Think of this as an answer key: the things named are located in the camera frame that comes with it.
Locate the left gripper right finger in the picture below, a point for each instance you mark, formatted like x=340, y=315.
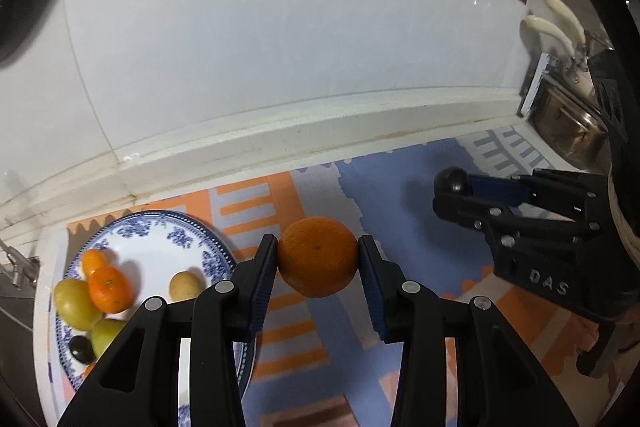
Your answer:
x=499, y=380

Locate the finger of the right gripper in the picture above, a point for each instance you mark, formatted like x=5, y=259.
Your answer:
x=574, y=195
x=480, y=216

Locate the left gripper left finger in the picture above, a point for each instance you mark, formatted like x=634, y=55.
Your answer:
x=135, y=382

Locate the green apple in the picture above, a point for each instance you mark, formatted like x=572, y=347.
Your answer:
x=103, y=334
x=73, y=303

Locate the dark plum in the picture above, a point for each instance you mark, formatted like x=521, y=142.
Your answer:
x=81, y=349
x=453, y=181

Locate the small yellow fruit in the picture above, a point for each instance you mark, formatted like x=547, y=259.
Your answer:
x=185, y=285

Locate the orange tangerine small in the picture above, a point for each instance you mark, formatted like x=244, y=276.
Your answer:
x=93, y=260

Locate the stainless steel pot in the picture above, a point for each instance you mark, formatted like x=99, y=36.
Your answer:
x=569, y=125

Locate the metal dish rack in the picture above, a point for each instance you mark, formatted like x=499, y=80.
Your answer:
x=548, y=66

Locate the blue white porcelain plate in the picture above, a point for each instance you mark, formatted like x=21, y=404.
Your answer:
x=149, y=247

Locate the slim chrome water faucet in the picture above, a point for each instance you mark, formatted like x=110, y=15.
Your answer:
x=23, y=271

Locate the cream pan handle lower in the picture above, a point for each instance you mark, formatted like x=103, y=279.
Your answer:
x=546, y=27

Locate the cream pan handle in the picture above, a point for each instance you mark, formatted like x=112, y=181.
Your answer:
x=546, y=27
x=563, y=11

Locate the cream pan handle upper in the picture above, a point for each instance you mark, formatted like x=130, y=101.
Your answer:
x=563, y=11

